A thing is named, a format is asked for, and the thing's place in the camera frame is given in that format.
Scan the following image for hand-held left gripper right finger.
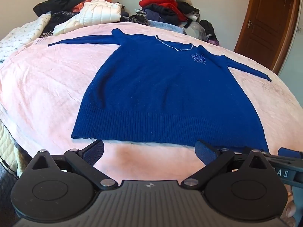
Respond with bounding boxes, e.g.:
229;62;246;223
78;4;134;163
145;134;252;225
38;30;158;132
181;140;270;190

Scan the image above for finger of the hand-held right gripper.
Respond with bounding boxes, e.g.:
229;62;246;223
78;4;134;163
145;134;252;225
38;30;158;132
278;147;303;159
262;154;303;165

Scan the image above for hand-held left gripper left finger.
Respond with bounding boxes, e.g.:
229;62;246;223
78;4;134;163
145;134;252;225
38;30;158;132
31;140;119;190

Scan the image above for blue knit sweater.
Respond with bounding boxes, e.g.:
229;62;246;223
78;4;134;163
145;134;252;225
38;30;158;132
48;28;273;153

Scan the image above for dark patterned clothes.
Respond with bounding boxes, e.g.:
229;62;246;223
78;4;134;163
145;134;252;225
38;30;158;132
39;11;78;38

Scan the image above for person's right hand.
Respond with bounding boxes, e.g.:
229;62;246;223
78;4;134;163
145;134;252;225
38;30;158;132
285;186;297;226

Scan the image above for pink floral blanket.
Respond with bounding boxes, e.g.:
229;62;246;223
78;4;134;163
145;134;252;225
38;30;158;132
0;22;303;194

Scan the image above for cream quilted bedspread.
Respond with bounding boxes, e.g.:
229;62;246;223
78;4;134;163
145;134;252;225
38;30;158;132
0;117;27;178

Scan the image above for clear plastic bag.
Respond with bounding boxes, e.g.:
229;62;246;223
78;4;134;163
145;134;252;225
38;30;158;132
187;21;207;39

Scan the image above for black bag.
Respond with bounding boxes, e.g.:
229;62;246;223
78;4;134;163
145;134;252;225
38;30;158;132
200;19;217;42

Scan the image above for light blue quilted blanket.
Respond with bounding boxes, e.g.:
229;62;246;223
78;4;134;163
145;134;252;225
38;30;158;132
148;20;187;35

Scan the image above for white printed quilt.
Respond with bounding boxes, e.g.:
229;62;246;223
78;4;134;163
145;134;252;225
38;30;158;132
0;12;52;62

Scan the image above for wooden door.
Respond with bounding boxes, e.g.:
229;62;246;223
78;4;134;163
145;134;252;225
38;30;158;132
233;0;302;75

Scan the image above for leopard print cloth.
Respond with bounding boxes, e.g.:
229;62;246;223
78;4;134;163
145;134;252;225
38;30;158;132
128;14;149;25

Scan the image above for white puffer jacket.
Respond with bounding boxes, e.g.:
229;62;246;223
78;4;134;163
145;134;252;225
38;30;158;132
53;2;122;35

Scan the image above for black garment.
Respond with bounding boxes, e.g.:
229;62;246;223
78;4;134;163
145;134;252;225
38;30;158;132
177;2;200;20

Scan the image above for navy garment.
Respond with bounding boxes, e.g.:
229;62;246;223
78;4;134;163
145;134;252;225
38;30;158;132
144;5;181;26

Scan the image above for black jacket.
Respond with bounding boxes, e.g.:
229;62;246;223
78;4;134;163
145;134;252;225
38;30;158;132
33;0;107;17

